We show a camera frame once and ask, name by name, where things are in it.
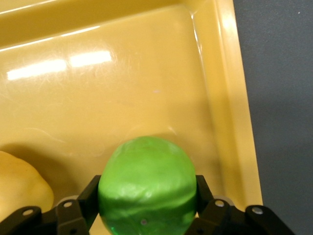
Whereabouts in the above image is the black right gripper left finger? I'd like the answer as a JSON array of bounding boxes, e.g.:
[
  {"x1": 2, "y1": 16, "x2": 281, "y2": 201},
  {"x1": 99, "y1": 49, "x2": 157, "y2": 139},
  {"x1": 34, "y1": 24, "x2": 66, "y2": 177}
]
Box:
[{"x1": 0, "y1": 174, "x2": 102, "y2": 235}]

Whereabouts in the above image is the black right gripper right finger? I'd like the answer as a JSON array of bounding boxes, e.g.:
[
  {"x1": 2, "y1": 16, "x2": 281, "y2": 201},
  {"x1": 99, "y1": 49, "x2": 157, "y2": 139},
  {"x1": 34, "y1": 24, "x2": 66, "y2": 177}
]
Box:
[{"x1": 185, "y1": 174, "x2": 298, "y2": 235}]

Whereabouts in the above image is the yellow potato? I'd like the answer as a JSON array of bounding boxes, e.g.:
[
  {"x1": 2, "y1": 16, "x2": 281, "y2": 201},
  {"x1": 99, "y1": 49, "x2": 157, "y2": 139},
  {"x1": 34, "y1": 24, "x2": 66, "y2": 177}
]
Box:
[{"x1": 0, "y1": 150, "x2": 54, "y2": 221}]

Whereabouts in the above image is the green apple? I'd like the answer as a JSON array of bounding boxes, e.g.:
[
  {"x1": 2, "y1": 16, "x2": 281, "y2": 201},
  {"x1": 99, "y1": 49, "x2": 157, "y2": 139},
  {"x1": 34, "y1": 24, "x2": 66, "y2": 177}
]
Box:
[{"x1": 97, "y1": 136, "x2": 198, "y2": 235}]

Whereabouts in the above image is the orange plastic tray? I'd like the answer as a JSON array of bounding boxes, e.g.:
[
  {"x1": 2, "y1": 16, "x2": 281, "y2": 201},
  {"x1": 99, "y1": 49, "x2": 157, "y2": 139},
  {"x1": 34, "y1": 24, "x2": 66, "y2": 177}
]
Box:
[{"x1": 0, "y1": 0, "x2": 267, "y2": 235}]

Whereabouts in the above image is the dark grey table mat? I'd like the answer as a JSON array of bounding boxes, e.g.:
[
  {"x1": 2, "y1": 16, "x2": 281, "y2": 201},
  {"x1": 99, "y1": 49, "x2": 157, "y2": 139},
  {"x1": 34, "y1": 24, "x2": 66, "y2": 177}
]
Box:
[{"x1": 232, "y1": 0, "x2": 313, "y2": 235}]

